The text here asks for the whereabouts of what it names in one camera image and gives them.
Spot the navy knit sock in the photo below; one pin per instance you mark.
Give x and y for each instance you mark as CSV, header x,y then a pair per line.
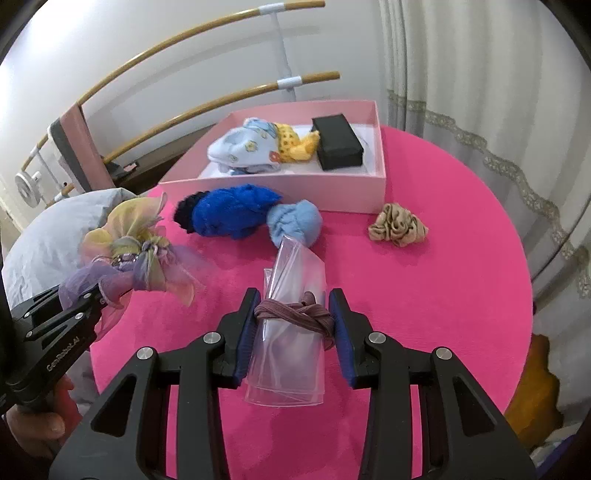
x,y
184,214

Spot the beige satin scrunchie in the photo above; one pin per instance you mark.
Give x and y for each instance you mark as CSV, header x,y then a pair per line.
x,y
399,226

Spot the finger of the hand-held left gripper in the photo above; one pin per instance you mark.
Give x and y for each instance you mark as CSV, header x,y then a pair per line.
x,y
41,307
69,321

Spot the short wooden barre rail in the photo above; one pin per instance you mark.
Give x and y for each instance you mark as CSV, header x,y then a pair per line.
x,y
207,106

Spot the small pink item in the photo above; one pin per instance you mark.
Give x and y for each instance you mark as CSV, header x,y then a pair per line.
x,y
125,169

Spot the pink cardboard box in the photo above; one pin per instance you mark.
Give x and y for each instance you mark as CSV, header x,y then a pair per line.
x,y
277,191

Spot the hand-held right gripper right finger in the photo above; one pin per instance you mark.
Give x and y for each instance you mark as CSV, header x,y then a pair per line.
x,y
344,344

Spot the small white fan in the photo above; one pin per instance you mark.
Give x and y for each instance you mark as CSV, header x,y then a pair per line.
x,y
27,189

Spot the yellow crochet piece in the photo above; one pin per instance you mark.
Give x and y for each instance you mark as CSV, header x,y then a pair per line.
x,y
295,145

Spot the white barre post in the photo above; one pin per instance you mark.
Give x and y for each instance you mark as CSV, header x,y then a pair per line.
x,y
285,55
44,170

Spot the person's left hand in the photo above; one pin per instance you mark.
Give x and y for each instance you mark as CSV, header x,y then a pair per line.
x,y
34,427

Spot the pink round tablecloth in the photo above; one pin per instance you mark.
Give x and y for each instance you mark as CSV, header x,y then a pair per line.
x,y
415,300

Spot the grey towel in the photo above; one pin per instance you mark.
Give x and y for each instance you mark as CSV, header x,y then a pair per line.
x,y
64,152

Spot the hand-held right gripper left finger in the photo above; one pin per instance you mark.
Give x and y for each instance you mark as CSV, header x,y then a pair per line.
x,y
247,344

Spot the pale grey curtain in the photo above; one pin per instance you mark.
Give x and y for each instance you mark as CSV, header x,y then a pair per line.
x,y
485,69

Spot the dark-topped white storage bench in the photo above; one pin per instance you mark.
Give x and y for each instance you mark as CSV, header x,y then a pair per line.
x,y
157,159

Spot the pink towel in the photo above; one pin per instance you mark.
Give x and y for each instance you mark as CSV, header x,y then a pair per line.
x,y
85,147

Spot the long wooden barre rail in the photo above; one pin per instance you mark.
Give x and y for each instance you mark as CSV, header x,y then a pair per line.
x,y
184,34

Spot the black rectangular box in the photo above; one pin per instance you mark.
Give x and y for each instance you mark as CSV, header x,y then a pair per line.
x,y
337,141

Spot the light blue printed cloth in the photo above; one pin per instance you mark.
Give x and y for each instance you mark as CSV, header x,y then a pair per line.
x,y
244,145

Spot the bright blue knit sock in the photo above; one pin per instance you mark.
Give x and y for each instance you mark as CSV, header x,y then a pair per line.
x,y
235,212

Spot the pale blue knotted cloth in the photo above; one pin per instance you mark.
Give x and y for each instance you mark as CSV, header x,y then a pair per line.
x,y
293,221

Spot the pastel organza scrunchie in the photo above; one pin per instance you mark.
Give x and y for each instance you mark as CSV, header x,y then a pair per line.
x,y
134,258

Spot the clear plastic bag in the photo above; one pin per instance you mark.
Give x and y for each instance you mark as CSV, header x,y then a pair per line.
x,y
288,369

